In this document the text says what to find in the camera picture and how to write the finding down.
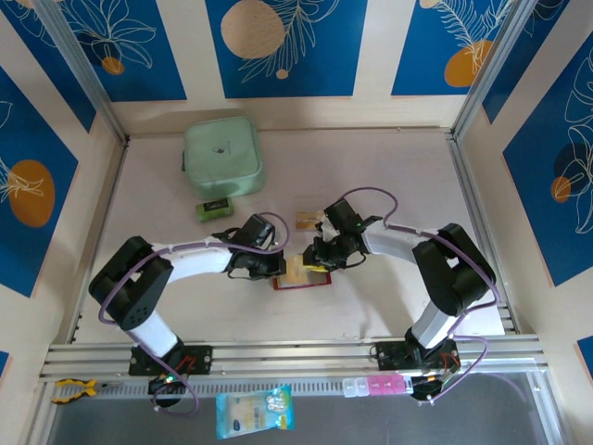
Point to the red card holder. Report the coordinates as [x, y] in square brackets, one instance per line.
[319, 282]

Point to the gold credit card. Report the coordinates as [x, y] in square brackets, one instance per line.
[308, 221]

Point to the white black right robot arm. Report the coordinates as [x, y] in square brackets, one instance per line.
[394, 243]

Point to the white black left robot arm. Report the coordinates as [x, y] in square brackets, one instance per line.
[199, 259]

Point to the small green box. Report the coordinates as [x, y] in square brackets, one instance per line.
[214, 209]

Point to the mint green zip pouch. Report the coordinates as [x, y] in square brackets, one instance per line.
[222, 153]

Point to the pink and clear pill organizer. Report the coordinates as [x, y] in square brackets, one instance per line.
[377, 386]

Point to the wet wipes packet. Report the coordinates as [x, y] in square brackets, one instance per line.
[252, 412]

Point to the black right controller board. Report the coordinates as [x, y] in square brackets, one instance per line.
[431, 388]

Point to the black controller board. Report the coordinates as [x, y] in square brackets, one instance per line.
[160, 387]
[431, 388]

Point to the black left controller board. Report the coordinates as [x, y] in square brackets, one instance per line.
[160, 387]

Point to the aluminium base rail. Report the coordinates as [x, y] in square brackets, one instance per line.
[296, 357]

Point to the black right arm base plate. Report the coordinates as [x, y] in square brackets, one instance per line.
[389, 354]

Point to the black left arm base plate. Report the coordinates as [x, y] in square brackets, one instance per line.
[201, 359]

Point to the aluminium side rail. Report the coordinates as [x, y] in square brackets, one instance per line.
[469, 185]
[118, 162]

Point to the aluminium frame post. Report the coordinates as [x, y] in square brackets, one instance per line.
[83, 69]
[493, 69]

